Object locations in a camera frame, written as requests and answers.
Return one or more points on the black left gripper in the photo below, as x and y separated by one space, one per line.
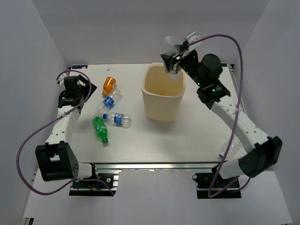
87 87

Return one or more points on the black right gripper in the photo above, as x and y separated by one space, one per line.
170 60

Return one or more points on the clear bottle white cap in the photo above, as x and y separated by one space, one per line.
168 48

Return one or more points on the orange plastic bottle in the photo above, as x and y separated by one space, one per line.
108 86

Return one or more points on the green plastic bottle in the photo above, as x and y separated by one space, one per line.
101 129

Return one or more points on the clear water bottle blue label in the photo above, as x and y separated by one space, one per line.
117 119

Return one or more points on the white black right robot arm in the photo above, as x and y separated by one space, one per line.
262 151

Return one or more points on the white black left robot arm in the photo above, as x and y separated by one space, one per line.
55 157

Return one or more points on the beige plastic bin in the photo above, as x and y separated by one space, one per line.
161 94

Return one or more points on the blue sticker left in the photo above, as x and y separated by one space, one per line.
75 67

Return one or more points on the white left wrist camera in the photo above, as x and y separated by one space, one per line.
60 78

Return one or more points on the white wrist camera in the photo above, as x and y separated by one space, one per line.
191 38
60 78

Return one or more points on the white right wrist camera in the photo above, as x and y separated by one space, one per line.
191 38

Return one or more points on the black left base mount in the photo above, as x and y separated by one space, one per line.
103 182

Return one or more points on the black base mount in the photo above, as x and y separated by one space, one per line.
203 181
103 182

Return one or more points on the aluminium rail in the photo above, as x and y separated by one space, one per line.
154 166

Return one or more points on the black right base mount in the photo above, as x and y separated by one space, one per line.
203 181

